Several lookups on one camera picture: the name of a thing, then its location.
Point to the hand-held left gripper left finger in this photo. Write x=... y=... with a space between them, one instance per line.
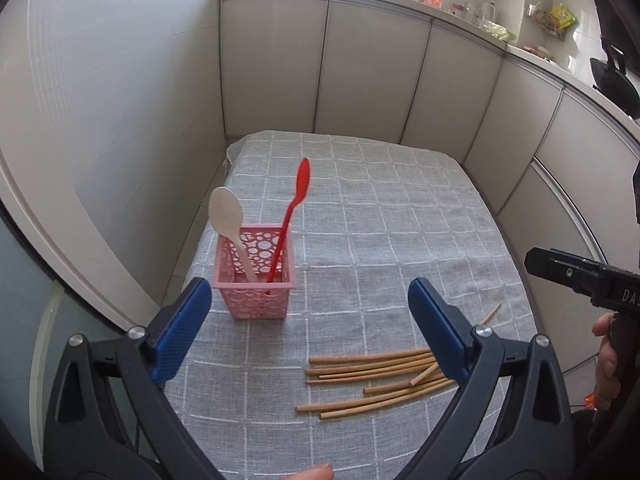
x=175 y=340

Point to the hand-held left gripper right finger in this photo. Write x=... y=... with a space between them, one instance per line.
x=440 y=330

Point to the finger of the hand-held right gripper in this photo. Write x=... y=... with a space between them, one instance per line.
x=560 y=270

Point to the pile of wooden chopsticks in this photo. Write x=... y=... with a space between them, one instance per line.
x=370 y=367

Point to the pink perforated plastic basket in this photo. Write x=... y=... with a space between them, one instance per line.
x=255 y=305

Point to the person's right hand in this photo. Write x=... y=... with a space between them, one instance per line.
x=605 y=370

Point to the person's left hand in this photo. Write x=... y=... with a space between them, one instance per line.
x=312 y=474

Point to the grey checked tablecloth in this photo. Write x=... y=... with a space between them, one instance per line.
x=390 y=220

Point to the white plastic spoon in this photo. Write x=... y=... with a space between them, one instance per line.
x=225 y=210

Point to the black wok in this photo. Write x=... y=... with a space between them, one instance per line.
x=612 y=80

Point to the red plastic spoon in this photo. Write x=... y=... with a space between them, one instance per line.
x=302 y=177

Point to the pale green cloth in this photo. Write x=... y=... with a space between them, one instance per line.
x=501 y=32

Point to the clear glass mug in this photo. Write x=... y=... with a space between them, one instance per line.
x=487 y=14

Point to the white kitchen cabinet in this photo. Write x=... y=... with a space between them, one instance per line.
x=370 y=70

